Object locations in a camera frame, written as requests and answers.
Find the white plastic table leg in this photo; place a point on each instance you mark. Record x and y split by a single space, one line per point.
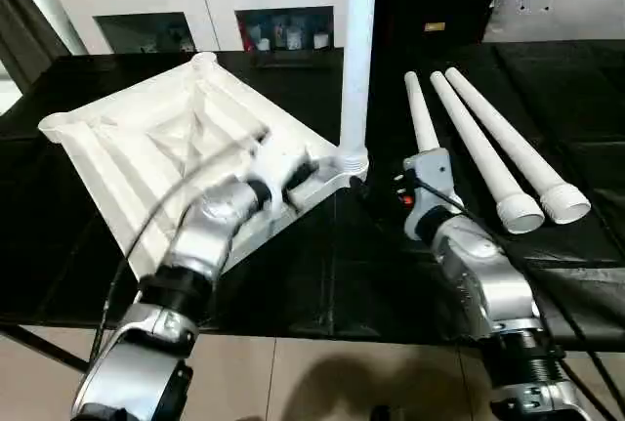
518 147
422 113
483 157
357 60

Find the white plastic table top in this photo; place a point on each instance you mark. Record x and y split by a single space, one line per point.
156 138

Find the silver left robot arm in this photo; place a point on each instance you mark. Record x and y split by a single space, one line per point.
186 284

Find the black work mat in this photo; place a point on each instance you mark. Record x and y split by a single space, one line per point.
586 99

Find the white glass-door cabinet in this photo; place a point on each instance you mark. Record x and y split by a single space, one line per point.
146 1

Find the black stand leg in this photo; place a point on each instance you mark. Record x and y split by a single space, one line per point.
39 348

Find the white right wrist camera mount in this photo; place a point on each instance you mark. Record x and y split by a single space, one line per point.
432 187

